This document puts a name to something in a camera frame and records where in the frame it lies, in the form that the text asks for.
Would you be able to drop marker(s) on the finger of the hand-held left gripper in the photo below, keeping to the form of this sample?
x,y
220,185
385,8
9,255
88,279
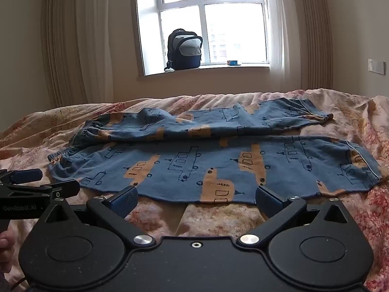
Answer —
x,y
65,188
28,175

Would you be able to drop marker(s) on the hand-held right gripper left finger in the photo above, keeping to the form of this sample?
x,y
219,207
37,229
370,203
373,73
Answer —
x,y
124,201

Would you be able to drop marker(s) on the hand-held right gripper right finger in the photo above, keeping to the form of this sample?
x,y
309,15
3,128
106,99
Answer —
x,y
269,201

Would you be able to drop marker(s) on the blue patterned pants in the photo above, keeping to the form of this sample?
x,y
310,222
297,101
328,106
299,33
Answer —
x,y
197,164

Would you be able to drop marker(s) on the person's left hand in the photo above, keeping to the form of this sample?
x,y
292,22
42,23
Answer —
x,y
4,245

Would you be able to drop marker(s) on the pink floral bed blanket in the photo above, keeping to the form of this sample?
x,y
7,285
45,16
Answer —
x,y
45,121

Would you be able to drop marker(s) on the beige curtain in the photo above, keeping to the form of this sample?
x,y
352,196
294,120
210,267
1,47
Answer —
x,y
316,36
60,42

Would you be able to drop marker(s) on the small blue box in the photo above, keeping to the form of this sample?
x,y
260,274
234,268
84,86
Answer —
x,y
234,63

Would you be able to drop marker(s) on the dark blue backpack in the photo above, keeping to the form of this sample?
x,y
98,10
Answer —
x,y
184,51

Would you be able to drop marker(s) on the white framed window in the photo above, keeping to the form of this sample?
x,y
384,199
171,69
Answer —
x,y
225,21

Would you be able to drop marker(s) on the white wall switch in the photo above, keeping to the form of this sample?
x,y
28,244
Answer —
x,y
378,66

